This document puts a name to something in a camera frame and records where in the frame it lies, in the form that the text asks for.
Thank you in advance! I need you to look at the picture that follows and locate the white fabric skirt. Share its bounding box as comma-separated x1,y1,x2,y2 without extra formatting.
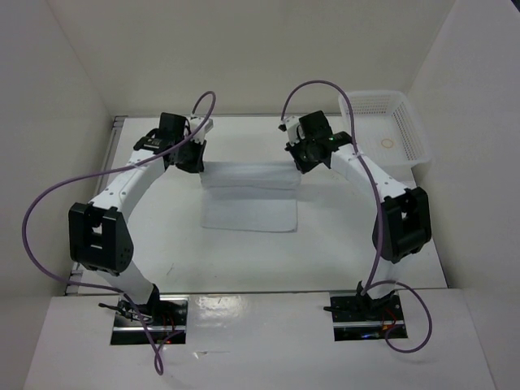
200,162,301,233

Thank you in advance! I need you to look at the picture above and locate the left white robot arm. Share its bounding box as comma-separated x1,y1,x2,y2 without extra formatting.
68,113,213,325

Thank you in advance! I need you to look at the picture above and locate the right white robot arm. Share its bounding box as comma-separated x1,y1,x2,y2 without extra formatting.
279,110,431,319

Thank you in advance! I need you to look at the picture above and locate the orange rubber band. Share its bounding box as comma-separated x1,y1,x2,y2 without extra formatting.
380,138,396,149

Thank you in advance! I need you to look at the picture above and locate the white perforated plastic basket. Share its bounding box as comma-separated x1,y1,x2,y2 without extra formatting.
338,90,431,168

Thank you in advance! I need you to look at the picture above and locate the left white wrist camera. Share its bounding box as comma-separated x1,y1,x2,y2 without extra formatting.
188,116,214,145

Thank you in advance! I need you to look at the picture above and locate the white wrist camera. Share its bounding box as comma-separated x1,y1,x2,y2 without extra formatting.
188,116,214,145
278,115,305,146

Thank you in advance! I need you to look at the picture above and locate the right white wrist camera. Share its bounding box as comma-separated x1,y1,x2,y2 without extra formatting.
278,115,305,146

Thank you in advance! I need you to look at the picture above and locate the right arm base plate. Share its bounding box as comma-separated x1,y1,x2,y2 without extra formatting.
323,291,408,342

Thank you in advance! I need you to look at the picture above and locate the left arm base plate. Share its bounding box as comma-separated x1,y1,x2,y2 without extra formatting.
98,295,189,346

